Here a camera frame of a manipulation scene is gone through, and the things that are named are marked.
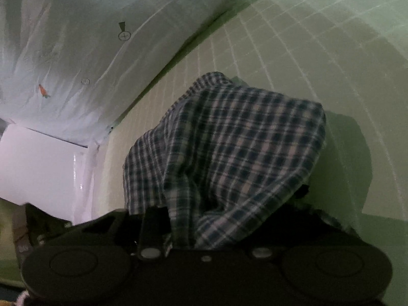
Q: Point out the white board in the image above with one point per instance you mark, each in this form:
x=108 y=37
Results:
x=38 y=172

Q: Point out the clear plastic bag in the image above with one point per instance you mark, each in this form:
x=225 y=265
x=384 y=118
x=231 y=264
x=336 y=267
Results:
x=89 y=181

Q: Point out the blue checked shirt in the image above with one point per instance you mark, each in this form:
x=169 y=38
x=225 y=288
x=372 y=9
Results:
x=229 y=149

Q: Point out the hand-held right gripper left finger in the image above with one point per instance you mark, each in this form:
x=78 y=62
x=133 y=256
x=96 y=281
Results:
x=156 y=226

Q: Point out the pale carrot print quilt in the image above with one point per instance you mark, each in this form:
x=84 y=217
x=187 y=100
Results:
x=79 y=54

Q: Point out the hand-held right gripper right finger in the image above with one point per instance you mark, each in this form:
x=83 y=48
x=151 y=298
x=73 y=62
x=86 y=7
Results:
x=261 y=253

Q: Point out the green cloth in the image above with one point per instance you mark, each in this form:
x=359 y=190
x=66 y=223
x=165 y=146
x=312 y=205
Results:
x=6 y=229

